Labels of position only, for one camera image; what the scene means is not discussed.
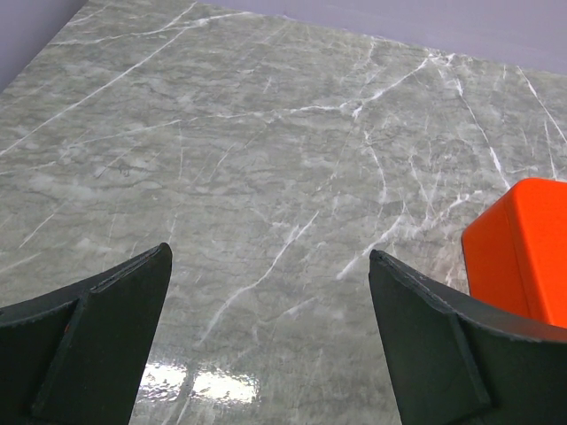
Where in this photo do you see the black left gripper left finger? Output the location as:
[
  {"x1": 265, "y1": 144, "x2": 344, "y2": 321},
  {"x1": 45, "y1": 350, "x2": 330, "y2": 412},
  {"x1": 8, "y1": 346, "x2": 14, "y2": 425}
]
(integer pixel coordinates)
[{"x1": 1, "y1": 243, "x2": 172, "y2": 424}]

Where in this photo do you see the orange tin lid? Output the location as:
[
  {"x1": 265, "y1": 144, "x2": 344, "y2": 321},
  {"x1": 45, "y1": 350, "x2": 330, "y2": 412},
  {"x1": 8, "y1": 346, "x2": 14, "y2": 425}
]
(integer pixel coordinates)
[{"x1": 462, "y1": 178, "x2": 566, "y2": 328}]

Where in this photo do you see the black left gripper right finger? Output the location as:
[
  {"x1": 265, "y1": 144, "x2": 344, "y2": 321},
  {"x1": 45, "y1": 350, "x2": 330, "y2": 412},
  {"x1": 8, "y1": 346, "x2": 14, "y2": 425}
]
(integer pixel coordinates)
[{"x1": 369, "y1": 250, "x2": 566, "y2": 424}]

